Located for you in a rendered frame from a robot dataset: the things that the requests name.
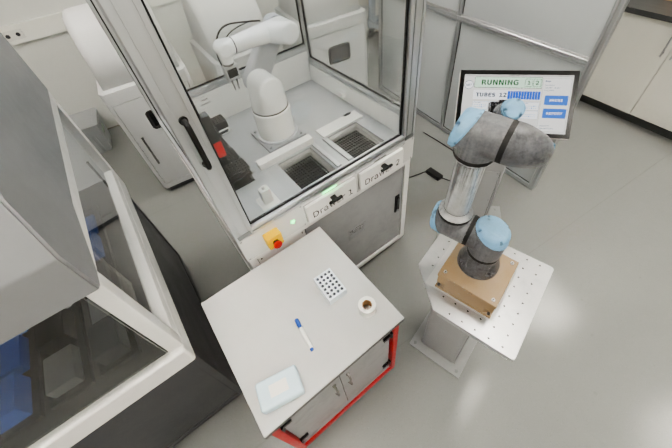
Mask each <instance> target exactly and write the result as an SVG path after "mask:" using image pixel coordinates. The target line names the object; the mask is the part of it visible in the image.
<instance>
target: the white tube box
mask: <svg viewBox="0 0 672 448"><path fill-rule="evenodd" d="M313 280H314V283H315V284H316V286H317V287H318V289H319V290H320V291H321V293H322V294H323V296H324V297H325V298H326V300H327V301H328V302H329V304H330V305H332V304H333V303H334V302H336V301H337V300H339V299H340V298H341V297H343V296H344V295H346V294H347V289H346V288H345V287H344V285H343V284H342V283H341V282H340V280H339V279H338V278H337V277H336V275H335V274H334V273H333V272H332V270H331V269H330V268H329V269H327V270H326V271H324V272H323V273H321V274H320V275H318V276H317V277H315V278H314V279H313Z"/></svg>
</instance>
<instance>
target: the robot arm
mask: <svg viewBox="0 0 672 448"><path fill-rule="evenodd" d="M490 103H491V104H490ZM490 103H489V105H488V111H485V109H478V108H474V107H469V108H467V109H465V110H464V112H463V113H462V114H461V116H460V117H459V119H458V120H457V122H456V124H455V125H454V127H453V129H452V131H451V133H450V136H449V138H448V141H447V144H448V145H449V146H450V147H453V156H454V158H455V159H456V161H455V165H454V169H453V172H452V176H451V180H450V184H449V188H448V191H447V195H446V198H445V199H443V200H440V201H439V202H438V203H437V204H436V205H435V207H434V209H433V211H432V215H431V217H430V227H431V228H432V229H433V230H435V231H437V232H438V233H439V234H443V235H445V236H447V237H449V238H451V239H453V240H455V241H457V242H459V243H461V244H463V245H465V246H463V247H462V248H461V249H460V251H459V253H458V256H457V262H458V265H459V267H460V269H461V270H462V271H463V272H464V273H465V274H466V275H467V276H469V277H471V278H473V279H476V280H488V279H491V278H493V277H494V276H495V275H496V274H497V272H498V270H499V267H500V257H501V255H502V254H503V252H504V250H505V249H506V248H507V247H508V245H509V241H510V239H511V231H510V229H509V227H508V225H507V224H506V223H505V222H504V221H503V220H502V219H500V218H498V217H496V216H492V215H489V216H487V215H485V216H482V217H479V216H477V215H475V214H473V208H472V206H471V205H472V202H473V200H474V197H475V194H476V192H477V189H478V186H479V184H480V181H481V178H482V176H483V173H484V171H485V168H486V167H487V166H489V165H491V164H492V163H493V162H496V163H498V164H501V165H505V166H509V167H514V168H536V167H540V166H542V165H544V164H546V163H547V162H548V161H549V160H550V159H551V157H552V155H553V153H554V149H555V146H556V145H555V143H553V141H552V140H551V138H550V137H549V136H548V135H546V134H545V133H544V132H542V131H541V130H539V129H538V128H536V127H534V126H532V125H530V124H528V123H525V122H522V121H518V119H519V118H520V117H521V116H522V115H523V114H524V113H525V110H526V106H525V103H524V102H523V101H522V100H521V99H519V98H511V99H507V100H499V102H490Z"/></svg>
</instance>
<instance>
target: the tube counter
mask: <svg viewBox="0 0 672 448"><path fill-rule="evenodd" d="M540 97H541V91H520V90H499V94H498V100H507V99H511V98H519V99H521V100H539V101H540Z"/></svg>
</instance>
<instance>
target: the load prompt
mask: <svg viewBox="0 0 672 448"><path fill-rule="evenodd" d="M542 83H543V77H480V76H475V83H474V88H530V89H542Z"/></svg>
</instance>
